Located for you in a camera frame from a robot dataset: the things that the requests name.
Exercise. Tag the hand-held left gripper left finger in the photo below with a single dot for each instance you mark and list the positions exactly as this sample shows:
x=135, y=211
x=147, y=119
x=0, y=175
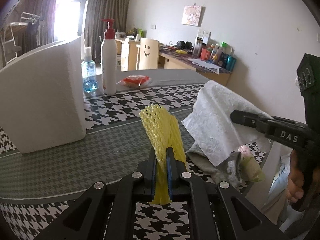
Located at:
x=150, y=177

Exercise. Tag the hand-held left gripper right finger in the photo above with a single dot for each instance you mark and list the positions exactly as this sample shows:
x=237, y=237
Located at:
x=173, y=180

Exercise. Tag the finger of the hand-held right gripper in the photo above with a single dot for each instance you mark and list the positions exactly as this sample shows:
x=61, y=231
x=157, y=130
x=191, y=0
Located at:
x=250, y=120

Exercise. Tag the white towel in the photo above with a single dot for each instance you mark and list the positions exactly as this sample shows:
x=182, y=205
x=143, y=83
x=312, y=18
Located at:
x=215, y=110

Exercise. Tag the yellow foam net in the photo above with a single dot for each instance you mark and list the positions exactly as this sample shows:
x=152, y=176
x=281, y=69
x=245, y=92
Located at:
x=160, y=130

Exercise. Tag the floral plastic bag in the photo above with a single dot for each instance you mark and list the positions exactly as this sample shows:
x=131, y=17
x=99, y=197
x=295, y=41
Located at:
x=252, y=170

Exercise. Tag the grey sock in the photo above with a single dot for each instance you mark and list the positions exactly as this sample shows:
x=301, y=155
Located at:
x=225, y=173

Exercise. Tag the white foam box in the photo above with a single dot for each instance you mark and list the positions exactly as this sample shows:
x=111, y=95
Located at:
x=42, y=92

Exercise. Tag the person's right hand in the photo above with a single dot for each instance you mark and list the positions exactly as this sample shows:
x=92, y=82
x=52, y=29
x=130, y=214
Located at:
x=295, y=177

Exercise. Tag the teal bottle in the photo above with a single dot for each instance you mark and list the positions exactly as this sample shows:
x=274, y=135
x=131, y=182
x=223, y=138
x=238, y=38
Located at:
x=231, y=62

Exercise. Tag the white papers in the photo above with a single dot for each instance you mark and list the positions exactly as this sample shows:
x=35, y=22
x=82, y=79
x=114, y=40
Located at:
x=205, y=65

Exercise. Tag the green cap bottle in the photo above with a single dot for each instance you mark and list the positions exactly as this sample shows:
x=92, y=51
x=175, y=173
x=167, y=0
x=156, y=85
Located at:
x=224, y=48

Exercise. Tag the orange box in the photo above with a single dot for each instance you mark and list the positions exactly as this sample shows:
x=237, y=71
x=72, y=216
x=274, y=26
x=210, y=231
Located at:
x=205, y=54

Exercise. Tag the clear water bottle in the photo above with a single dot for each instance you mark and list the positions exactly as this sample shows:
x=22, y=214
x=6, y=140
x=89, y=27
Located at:
x=198, y=46

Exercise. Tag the wooden desk with patterned top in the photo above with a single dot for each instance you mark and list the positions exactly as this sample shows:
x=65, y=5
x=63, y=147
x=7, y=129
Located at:
x=180, y=62

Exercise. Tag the yellow desk item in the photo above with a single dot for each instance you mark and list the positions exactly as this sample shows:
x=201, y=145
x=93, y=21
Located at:
x=181, y=51

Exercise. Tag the red snack packet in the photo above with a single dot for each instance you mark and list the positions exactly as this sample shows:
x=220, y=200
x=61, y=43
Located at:
x=133, y=80

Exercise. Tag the black headphones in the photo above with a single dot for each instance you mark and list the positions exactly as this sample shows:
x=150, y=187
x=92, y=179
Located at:
x=184, y=45

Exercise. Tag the blue spray bottle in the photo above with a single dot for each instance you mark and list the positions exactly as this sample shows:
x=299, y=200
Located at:
x=89, y=77

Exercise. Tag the white pump bottle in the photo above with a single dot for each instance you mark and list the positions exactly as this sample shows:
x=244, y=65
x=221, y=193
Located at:
x=108, y=65

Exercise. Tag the smiley face wooden chair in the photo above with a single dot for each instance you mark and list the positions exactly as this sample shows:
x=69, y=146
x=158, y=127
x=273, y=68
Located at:
x=147, y=55

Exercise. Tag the green packet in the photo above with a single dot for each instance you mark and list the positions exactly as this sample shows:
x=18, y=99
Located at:
x=140, y=33

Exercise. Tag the grey curtain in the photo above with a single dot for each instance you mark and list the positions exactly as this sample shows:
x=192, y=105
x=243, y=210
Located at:
x=42, y=17
x=107, y=2

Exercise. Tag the glass balcony door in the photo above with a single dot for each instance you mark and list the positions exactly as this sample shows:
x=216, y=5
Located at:
x=70, y=12

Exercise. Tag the dark hanging clothes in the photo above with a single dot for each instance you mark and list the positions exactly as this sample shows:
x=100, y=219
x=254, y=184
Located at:
x=33, y=27

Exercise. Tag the metal bunk bed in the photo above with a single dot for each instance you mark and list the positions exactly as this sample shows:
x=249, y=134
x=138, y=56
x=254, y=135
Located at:
x=15, y=25

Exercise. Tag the cartoon wall picture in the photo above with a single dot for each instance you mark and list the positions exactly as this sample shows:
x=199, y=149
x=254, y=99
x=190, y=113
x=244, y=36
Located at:
x=192, y=15

